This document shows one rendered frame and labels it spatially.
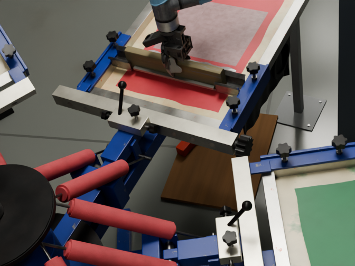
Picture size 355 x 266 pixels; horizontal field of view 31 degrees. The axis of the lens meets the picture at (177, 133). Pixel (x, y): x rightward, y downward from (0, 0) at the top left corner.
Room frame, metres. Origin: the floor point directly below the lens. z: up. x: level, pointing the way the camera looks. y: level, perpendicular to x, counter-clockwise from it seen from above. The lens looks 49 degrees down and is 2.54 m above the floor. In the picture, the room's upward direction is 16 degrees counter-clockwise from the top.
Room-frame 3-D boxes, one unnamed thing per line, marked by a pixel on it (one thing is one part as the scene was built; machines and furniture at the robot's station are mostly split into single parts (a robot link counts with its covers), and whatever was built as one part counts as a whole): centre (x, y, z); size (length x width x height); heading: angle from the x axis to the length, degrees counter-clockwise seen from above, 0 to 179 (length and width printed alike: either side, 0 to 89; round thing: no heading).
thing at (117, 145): (1.36, 0.17, 1.02); 0.17 x 0.06 x 0.05; 140
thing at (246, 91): (1.44, -0.25, 0.98); 0.30 x 0.05 x 0.07; 140
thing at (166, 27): (1.63, -0.07, 1.23); 0.08 x 0.08 x 0.05
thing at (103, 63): (1.79, 0.18, 0.98); 0.30 x 0.05 x 0.07; 140
